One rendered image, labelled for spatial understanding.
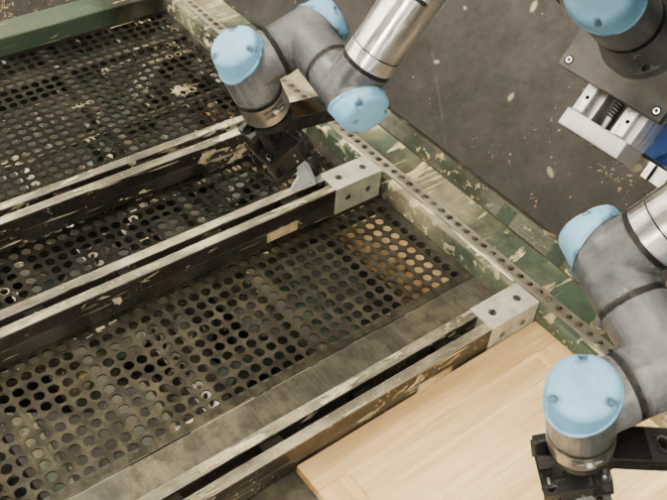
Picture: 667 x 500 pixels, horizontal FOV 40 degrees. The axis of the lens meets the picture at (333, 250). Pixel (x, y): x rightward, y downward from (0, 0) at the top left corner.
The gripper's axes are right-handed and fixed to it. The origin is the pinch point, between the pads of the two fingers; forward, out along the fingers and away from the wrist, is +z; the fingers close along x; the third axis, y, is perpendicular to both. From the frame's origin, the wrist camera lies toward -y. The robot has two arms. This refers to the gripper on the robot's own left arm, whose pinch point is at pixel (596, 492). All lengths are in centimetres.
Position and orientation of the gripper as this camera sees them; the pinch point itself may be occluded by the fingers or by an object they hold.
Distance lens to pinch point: 127.3
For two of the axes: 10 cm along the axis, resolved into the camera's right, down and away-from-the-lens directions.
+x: 1.1, 8.3, -5.5
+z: 2.1, 5.2, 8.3
